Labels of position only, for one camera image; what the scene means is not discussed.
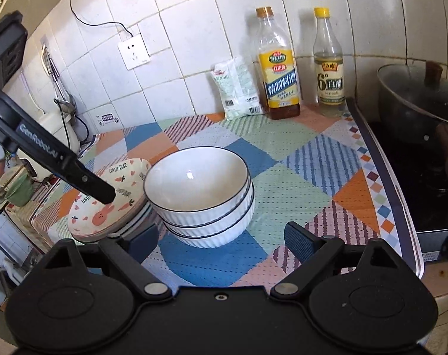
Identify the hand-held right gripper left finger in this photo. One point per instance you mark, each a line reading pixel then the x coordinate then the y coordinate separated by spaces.
pixel 144 242

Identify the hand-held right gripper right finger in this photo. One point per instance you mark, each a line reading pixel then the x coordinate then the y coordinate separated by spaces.
pixel 299 242

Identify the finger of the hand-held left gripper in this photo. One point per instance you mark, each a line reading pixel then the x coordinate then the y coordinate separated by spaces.
pixel 98 186

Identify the rabbit print plate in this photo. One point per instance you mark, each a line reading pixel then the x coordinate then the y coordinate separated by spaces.
pixel 109 214

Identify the white ribbed bowl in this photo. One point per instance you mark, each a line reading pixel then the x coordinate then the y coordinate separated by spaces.
pixel 209 220
pixel 209 238
pixel 194 181

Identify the white electric kettle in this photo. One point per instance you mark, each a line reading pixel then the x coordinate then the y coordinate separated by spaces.
pixel 57 133

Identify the hanging metal ladle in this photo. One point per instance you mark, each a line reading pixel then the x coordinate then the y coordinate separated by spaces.
pixel 59 85

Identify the colourful patchwork cloth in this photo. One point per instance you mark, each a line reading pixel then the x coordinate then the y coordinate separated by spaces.
pixel 301 177

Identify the green cup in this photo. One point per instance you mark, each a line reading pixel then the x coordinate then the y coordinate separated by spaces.
pixel 18 192

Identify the black gas stove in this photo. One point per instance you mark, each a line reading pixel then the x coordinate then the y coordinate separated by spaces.
pixel 412 192

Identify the white plastic bag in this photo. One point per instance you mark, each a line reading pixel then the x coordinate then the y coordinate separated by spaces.
pixel 238 88

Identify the oil bottle with yellow label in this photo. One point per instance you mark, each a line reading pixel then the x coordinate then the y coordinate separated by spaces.
pixel 279 77

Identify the clear vinegar bottle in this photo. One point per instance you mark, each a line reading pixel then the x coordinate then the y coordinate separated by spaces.
pixel 330 77

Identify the black wok with glass lid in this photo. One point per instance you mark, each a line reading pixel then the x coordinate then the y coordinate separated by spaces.
pixel 409 107

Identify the small wall sticker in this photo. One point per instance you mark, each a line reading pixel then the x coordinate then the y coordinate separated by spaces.
pixel 108 118

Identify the white wall socket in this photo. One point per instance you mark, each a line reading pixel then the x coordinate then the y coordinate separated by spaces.
pixel 134 51

